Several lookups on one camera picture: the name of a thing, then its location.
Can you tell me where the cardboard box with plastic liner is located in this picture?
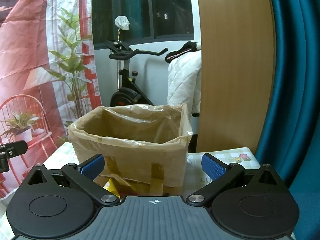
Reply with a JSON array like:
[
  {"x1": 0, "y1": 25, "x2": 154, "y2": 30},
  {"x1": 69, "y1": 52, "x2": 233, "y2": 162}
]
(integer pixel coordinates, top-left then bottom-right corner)
[{"x1": 67, "y1": 102, "x2": 193, "y2": 188}]

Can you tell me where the checked tablecloth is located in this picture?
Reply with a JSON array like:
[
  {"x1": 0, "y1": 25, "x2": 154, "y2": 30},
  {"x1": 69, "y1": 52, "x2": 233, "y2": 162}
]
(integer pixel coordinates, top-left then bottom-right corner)
[{"x1": 0, "y1": 141, "x2": 261, "y2": 240}]

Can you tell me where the black exercise bike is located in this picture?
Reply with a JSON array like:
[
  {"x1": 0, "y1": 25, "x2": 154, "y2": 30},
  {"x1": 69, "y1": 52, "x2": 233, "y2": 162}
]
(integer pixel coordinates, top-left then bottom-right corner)
[{"x1": 104, "y1": 40, "x2": 168, "y2": 108}]

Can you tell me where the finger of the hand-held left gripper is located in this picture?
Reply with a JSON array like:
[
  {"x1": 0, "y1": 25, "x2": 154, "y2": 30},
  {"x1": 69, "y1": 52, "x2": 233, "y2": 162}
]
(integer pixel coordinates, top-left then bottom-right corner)
[{"x1": 0, "y1": 140, "x2": 28, "y2": 173}]

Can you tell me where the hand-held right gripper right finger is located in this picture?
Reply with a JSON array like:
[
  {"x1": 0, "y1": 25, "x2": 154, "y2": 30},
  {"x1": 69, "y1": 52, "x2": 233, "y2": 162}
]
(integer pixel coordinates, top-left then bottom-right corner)
[{"x1": 186, "y1": 153, "x2": 283, "y2": 208}]

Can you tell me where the teal curtain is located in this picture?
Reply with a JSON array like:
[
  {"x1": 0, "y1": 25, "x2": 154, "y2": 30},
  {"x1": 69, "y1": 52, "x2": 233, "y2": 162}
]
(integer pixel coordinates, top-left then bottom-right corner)
[{"x1": 254, "y1": 0, "x2": 320, "y2": 240}]

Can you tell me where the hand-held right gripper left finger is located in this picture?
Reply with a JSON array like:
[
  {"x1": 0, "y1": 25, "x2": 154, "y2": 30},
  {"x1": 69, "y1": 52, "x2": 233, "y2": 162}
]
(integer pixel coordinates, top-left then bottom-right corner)
[{"x1": 25, "y1": 154, "x2": 120, "y2": 208}]

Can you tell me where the wooden panel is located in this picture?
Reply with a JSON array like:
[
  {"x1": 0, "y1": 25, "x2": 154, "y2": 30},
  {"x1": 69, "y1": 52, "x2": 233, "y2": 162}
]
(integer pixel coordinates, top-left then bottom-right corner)
[{"x1": 194, "y1": 0, "x2": 276, "y2": 153}]

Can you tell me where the white quilted blanket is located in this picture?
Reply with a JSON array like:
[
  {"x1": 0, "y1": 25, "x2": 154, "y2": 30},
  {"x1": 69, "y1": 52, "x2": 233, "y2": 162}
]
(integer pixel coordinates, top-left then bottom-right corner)
[{"x1": 166, "y1": 49, "x2": 202, "y2": 113}]

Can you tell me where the black garment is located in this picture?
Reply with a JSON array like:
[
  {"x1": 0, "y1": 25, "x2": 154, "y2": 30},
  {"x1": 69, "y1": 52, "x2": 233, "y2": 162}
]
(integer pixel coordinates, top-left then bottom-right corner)
[{"x1": 165, "y1": 41, "x2": 198, "y2": 64}]

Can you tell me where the yellow snack packet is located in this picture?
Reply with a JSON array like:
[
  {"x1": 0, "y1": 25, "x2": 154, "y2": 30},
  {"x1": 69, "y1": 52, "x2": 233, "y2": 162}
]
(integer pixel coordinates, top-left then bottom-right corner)
[{"x1": 103, "y1": 177, "x2": 126, "y2": 198}]

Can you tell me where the dark window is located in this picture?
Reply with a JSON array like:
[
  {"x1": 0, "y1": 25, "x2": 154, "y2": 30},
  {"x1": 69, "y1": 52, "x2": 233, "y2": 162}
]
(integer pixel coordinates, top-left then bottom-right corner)
[{"x1": 91, "y1": 0, "x2": 195, "y2": 47}]

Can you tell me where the printed backdrop cloth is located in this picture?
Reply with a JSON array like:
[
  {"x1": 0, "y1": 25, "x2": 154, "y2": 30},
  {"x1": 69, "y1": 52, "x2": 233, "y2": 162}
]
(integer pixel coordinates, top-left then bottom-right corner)
[{"x1": 0, "y1": 0, "x2": 103, "y2": 200}]

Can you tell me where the white bag cover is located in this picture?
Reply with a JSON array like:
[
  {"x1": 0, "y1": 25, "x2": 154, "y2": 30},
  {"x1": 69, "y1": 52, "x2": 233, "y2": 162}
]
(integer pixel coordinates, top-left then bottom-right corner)
[{"x1": 114, "y1": 15, "x2": 130, "y2": 31}]

